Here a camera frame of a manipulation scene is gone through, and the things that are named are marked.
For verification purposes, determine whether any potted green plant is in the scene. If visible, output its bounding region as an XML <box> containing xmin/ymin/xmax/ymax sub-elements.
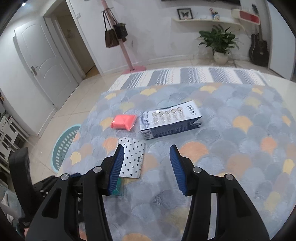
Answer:
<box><xmin>196</xmin><ymin>24</ymin><xmax>241</xmax><ymax>65</ymax></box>

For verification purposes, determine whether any white red box shelf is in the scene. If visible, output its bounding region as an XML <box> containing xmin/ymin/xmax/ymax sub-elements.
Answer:
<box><xmin>231</xmin><ymin>9</ymin><xmax>261</xmax><ymax>25</ymax></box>

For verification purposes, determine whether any striped grey white rug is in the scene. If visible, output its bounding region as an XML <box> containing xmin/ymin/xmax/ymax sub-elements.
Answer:
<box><xmin>107</xmin><ymin>66</ymin><xmax>269</xmax><ymax>92</ymax></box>

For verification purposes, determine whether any white shelf rack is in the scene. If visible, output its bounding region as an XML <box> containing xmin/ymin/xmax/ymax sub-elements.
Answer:
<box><xmin>0</xmin><ymin>113</ymin><xmax>29</xmax><ymax>163</ymax></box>

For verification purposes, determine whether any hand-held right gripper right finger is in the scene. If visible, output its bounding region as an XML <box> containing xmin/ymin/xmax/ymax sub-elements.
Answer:
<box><xmin>169</xmin><ymin>144</ymin><xmax>270</xmax><ymax>241</ymax></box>

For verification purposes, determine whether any white curved low shelf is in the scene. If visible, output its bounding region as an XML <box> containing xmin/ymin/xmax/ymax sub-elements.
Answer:
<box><xmin>172</xmin><ymin>17</ymin><xmax>245</xmax><ymax>31</ymax></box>

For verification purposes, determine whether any teal packet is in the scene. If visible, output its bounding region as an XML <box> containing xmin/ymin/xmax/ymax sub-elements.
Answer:
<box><xmin>110</xmin><ymin>177</ymin><xmax>125</xmax><ymax>197</ymax></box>

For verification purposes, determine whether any teal plastic basket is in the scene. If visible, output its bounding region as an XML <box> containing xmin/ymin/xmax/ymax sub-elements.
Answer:
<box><xmin>50</xmin><ymin>123</ymin><xmax>83</xmax><ymax>173</ymax></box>

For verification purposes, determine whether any brown handbag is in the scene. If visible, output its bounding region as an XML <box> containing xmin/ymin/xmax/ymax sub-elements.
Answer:
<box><xmin>103</xmin><ymin>9</ymin><xmax>120</xmax><ymax>49</ymax></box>

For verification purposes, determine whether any small figurine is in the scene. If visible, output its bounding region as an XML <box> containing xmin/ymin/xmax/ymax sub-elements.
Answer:
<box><xmin>209</xmin><ymin>8</ymin><xmax>220</xmax><ymax>21</ymax></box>

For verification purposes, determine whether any silver polka dot packet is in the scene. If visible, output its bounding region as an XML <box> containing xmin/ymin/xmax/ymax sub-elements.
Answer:
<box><xmin>118</xmin><ymin>137</ymin><xmax>146</xmax><ymax>179</ymax></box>

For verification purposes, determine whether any white door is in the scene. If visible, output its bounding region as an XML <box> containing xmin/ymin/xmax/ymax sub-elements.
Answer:
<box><xmin>13</xmin><ymin>19</ymin><xmax>80</xmax><ymax>111</ymax></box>

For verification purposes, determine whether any black handbag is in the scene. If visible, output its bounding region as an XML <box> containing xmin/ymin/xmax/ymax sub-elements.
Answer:
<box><xmin>113</xmin><ymin>9</ymin><xmax>128</xmax><ymax>43</ymax></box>

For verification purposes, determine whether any black acoustic guitar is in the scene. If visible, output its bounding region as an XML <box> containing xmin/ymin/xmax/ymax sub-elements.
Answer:
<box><xmin>248</xmin><ymin>4</ymin><xmax>270</xmax><ymax>68</ymax></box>

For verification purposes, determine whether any scallop pattern tablecloth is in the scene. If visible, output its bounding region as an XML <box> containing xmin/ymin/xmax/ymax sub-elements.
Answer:
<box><xmin>57</xmin><ymin>82</ymin><xmax>296</xmax><ymax>241</ymax></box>

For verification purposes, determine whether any white refrigerator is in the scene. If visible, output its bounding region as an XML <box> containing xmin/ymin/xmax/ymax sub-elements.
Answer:
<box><xmin>266</xmin><ymin>0</ymin><xmax>296</xmax><ymax>82</ymax></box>

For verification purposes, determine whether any pink packet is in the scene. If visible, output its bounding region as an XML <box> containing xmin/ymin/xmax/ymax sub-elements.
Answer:
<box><xmin>110</xmin><ymin>114</ymin><xmax>137</xmax><ymax>131</ymax></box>

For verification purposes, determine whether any white purple printed carton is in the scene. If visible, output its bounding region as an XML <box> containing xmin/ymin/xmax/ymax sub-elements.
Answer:
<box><xmin>139</xmin><ymin>100</ymin><xmax>202</xmax><ymax>141</ymax></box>

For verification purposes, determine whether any pink coat rack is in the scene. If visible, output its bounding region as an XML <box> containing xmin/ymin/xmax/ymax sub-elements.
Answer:
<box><xmin>100</xmin><ymin>0</ymin><xmax>147</xmax><ymax>75</ymax></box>

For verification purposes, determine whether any framed butterfly picture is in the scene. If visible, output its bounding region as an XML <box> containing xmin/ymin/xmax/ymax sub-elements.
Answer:
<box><xmin>177</xmin><ymin>8</ymin><xmax>192</xmax><ymax>21</ymax></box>

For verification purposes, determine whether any black television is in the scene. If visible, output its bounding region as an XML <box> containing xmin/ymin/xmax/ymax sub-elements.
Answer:
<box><xmin>161</xmin><ymin>0</ymin><xmax>241</xmax><ymax>6</ymax></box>

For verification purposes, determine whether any black chair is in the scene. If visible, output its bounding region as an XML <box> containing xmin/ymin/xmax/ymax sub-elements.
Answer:
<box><xmin>9</xmin><ymin>148</ymin><xmax>34</xmax><ymax>219</ymax></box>

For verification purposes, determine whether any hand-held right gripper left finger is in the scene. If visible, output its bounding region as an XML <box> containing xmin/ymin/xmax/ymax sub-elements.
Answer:
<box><xmin>25</xmin><ymin>144</ymin><xmax>125</xmax><ymax>241</ymax></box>

